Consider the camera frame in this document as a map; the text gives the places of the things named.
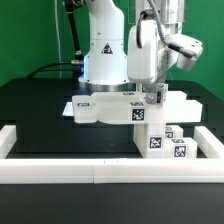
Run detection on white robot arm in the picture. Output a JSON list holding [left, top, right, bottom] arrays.
[[79, 0, 185, 104]]

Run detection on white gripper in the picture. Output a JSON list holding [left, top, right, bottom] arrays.
[[127, 20, 178, 104]]

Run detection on white marker sheet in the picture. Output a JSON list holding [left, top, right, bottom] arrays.
[[62, 102, 74, 117]]

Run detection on white chair seat block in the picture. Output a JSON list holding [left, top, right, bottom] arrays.
[[133, 123, 166, 158]]

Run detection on white thin cable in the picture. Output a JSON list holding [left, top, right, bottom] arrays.
[[54, 0, 64, 80]]

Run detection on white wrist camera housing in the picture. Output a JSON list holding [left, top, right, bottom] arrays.
[[168, 34, 203, 71]]

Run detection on white chair back frame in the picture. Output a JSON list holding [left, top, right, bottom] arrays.
[[72, 91, 202, 125]]

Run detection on black cable bundle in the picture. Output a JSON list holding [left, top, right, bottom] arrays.
[[26, 0, 85, 80]]

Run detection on white U-shaped border fence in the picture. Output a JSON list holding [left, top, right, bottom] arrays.
[[0, 125, 224, 184]]

